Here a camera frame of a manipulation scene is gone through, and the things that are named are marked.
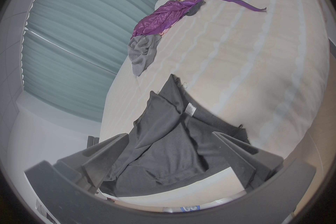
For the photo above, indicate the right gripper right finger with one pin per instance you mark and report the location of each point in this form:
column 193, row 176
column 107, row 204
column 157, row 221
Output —
column 244, row 162

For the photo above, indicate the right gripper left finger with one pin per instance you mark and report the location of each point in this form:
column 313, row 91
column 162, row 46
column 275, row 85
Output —
column 89, row 165

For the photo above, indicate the black T-shirt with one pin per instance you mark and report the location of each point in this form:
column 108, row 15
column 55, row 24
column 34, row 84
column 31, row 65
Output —
column 168, row 149

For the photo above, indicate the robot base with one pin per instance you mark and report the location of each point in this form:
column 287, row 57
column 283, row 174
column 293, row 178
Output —
column 190, row 208

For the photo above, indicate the bed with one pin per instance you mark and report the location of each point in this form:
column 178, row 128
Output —
column 249, row 65

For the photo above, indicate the black chest of drawers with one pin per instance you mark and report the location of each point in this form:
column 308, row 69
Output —
column 91, row 142

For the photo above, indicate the blue-green curtain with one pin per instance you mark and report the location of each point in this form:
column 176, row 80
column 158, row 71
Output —
column 91, row 2
column 68, row 78

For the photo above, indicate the grey knit garment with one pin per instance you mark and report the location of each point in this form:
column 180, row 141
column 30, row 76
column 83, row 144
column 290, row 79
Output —
column 143, row 52

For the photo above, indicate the pink garment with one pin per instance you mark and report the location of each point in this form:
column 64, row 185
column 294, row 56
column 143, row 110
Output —
column 164, row 31

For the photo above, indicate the black lace garment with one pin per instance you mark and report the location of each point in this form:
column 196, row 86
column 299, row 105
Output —
column 195, row 9

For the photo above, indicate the purple satin garment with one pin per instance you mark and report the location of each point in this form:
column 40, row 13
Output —
column 160, row 18

